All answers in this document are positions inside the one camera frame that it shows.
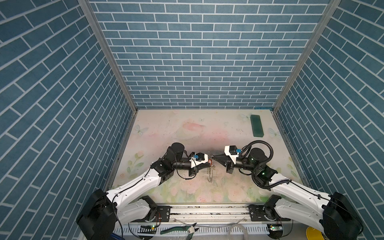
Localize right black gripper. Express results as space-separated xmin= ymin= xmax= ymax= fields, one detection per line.
xmin=213 ymin=152 xmax=259 ymax=175

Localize green rectangular block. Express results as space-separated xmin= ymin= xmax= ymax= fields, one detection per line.
xmin=250 ymin=115 xmax=264 ymax=138

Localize green handled pliers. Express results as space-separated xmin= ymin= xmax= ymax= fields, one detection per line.
xmin=160 ymin=223 xmax=199 ymax=240

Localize yellow cup with screws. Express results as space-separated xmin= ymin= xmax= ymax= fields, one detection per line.
xmin=306 ymin=227 xmax=325 ymax=240

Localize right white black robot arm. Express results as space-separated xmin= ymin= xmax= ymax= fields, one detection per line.
xmin=211 ymin=140 xmax=364 ymax=240

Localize wrist white camera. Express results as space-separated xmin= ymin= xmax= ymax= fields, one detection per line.
xmin=190 ymin=153 xmax=209 ymax=168
xmin=224 ymin=145 xmax=242 ymax=156

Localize clear plastic tube loop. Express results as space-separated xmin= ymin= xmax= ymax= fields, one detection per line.
xmin=227 ymin=224 xmax=249 ymax=240

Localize aluminium mounting rail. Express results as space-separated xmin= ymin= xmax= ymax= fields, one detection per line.
xmin=110 ymin=204 xmax=309 ymax=240

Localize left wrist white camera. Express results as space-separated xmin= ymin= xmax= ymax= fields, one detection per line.
xmin=190 ymin=153 xmax=209 ymax=168

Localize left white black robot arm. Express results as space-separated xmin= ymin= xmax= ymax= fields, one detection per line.
xmin=76 ymin=143 xmax=212 ymax=240

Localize metal key organizer ring plate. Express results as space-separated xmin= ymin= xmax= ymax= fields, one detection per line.
xmin=207 ymin=164 xmax=216 ymax=183

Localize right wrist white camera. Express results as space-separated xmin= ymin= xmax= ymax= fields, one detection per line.
xmin=224 ymin=145 xmax=242 ymax=156

